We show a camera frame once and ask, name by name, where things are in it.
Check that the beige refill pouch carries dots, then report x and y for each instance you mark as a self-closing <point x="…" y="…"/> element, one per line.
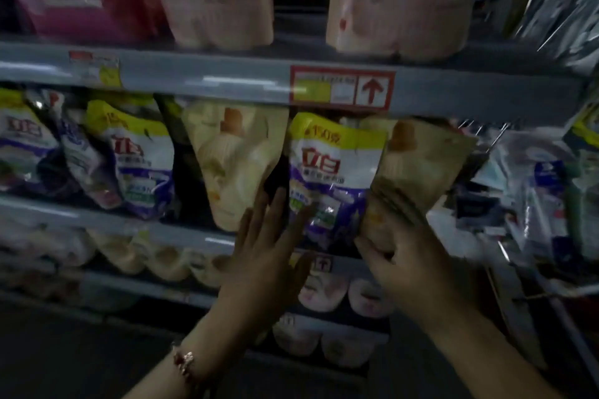
<point x="421" y="160"/>

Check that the person's left thumb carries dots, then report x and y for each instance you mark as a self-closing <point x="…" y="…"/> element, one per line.
<point x="303" y="270"/>

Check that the person's left forearm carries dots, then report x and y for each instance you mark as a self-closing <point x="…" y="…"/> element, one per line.
<point x="206" y="356"/>

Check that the person's right forearm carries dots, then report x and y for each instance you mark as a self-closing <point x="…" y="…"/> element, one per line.
<point x="482" y="356"/>

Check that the bunch of hanging clear packets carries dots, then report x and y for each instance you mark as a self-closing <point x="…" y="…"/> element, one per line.
<point x="529" y="207"/>

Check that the person's left middle finger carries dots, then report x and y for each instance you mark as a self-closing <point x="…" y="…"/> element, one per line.
<point x="278" y="214"/>

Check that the pink white pouch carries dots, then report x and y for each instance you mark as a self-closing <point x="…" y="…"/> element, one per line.
<point x="295" y="335"/>
<point x="348" y="349"/>
<point x="324" y="292"/>
<point x="369" y="298"/>

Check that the red arrow price label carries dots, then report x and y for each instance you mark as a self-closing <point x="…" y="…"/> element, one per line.
<point x="341" y="87"/>

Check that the white purple detergent pouch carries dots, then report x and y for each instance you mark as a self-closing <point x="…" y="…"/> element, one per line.
<point x="82" y="155"/>
<point x="23" y="141"/>
<point x="332" y="169"/>
<point x="138" y="155"/>

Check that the yellow price label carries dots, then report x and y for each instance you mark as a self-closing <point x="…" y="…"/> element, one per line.
<point x="96" y="69"/>

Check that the person's left little finger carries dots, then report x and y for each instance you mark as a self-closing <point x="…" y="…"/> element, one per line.
<point x="244" y="230"/>

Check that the small red price label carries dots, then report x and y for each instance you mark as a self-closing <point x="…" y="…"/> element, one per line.
<point x="323" y="264"/>

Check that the row of cream pouches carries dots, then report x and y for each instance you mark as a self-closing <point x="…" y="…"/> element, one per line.
<point x="140" y="253"/>

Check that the person's right thumb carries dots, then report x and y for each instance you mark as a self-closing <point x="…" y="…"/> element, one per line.
<point x="369" y="257"/>

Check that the cream refill pouch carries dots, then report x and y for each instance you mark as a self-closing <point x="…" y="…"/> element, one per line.
<point x="238" y="160"/>

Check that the person's left hand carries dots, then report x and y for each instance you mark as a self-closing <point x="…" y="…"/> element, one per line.
<point x="262" y="277"/>

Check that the person's right hand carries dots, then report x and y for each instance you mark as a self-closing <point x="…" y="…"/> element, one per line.
<point x="416" y="272"/>

